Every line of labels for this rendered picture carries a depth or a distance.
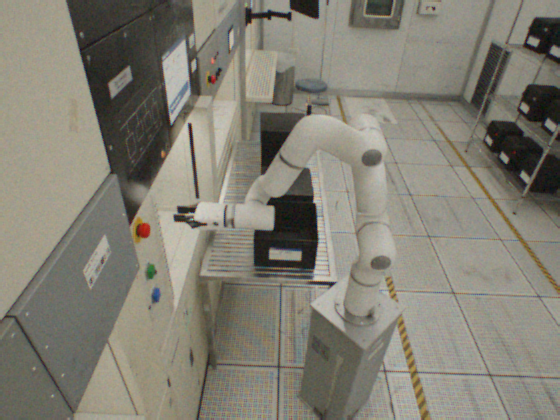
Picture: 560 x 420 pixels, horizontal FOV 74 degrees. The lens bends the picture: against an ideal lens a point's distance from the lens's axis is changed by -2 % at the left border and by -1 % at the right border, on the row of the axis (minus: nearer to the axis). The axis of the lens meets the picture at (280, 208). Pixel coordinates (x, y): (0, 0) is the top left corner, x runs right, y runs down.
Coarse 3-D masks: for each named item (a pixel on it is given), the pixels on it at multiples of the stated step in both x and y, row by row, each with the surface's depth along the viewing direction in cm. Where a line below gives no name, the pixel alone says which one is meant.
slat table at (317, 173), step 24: (240, 144) 262; (240, 168) 236; (312, 168) 239; (240, 192) 215; (216, 240) 182; (240, 240) 183; (216, 264) 169; (240, 264) 169; (216, 312) 212; (216, 360) 206
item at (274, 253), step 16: (288, 208) 182; (304, 208) 182; (288, 224) 188; (304, 224) 188; (256, 240) 159; (272, 240) 159; (288, 240) 159; (304, 240) 158; (256, 256) 165; (272, 256) 164; (288, 256) 164; (304, 256) 164
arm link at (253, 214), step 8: (248, 200) 130; (256, 200) 129; (240, 208) 125; (248, 208) 125; (256, 208) 125; (264, 208) 125; (272, 208) 126; (240, 216) 124; (248, 216) 124; (256, 216) 124; (264, 216) 124; (272, 216) 124; (240, 224) 125; (248, 224) 125; (256, 224) 125; (264, 224) 125; (272, 224) 125
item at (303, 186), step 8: (264, 168) 218; (304, 168) 219; (304, 176) 212; (296, 184) 205; (304, 184) 206; (312, 184) 206; (288, 192) 199; (296, 192) 199; (304, 192) 200; (312, 192) 200; (280, 200) 199; (288, 200) 199; (296, 200) 199; (304, 200) 199; (312, 200) 200
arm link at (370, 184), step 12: (360, 120) 108; (372, 120) 108; (360, 168) 114; (372, 168) 113; (384, 168) 115; (360, 180) 114; (372, 180) 113; (384, 180) 114; (360, 192) 116; (372, 192) 114; (384, 192) 116; (360, 204) 119; (372, 204) 117; (384, 204) 119; (360, 216) 129; (372, 216) 123; (384, 216) 130; (360, 228) 132
